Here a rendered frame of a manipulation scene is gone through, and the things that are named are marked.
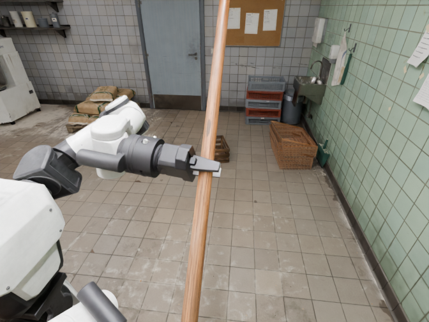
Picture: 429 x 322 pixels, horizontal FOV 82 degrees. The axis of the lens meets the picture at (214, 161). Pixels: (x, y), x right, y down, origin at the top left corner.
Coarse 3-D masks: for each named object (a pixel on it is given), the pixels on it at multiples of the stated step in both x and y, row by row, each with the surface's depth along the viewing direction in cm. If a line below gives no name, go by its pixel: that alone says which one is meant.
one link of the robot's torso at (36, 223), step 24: (0, 192) 59; (24, 192) 59; (48, 192) 65; (0, 216) 54; (24, 216) 57; (48, 216) 62; (0, 240) 51; (24, 240) 56; (48, 240) 63; (0, 264) 51; (24, 264) 57; (48, 264) 65; (0, 288) 52; (24, 288) 59; (0, 312) 57; (24, 312) 63
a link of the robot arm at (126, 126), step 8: (104, 120) 56; (112, 120) 57; (120, 120) 57; (128, 120) 59; (96, 128) 52; (104, 128) 52; (112, 128) 52; (120, 128) 54; (128, 128) 60; (96, 136) 51; (104, 136) 51; (112, 136) 52; (120, 136) 54; (128, 136) 63
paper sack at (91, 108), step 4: (80, 104) 394; (84, 104) 393; (88, 104) 393; (92, 104) 392; (96, 104) 392; (100, 104) 392; (104, 104) 394; (108, 104) 399; (76, 108) 395; (80, 108) 393; (84, 108) 391; (88, 108) 390; (92, 108) 388; (96, 108) 386; (100, 108) 385; (104, 108) 389; (80, 112) 398; (84, 112) 396; (88, 112) 394; (92, 112) 392; (96, 112) 390; (100, 112) 389
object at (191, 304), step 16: (224, 0) 68; (224, 16) 66; (224, 32) 64; (224, 48) 63; (208, 96) 58; (208, 112) 56; (208, 128) 55; (208, 144) 53; (208, 176) 51; (208, 192) 50; (208, 208) 50; (192, 240) 47; (192, 256) 46; (192, 272) 45; (192, 288) 44; (192, 304) 43; (192, 320) 42
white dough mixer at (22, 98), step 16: (0, 48) 406; (0, 64) 419; (16, 64) 434; (0, 80) 401; (16, 80) 436; (0, 96) 406; (16, 96) 435; (32, 96) 468; (0, 112) 415; (16, 112) 437
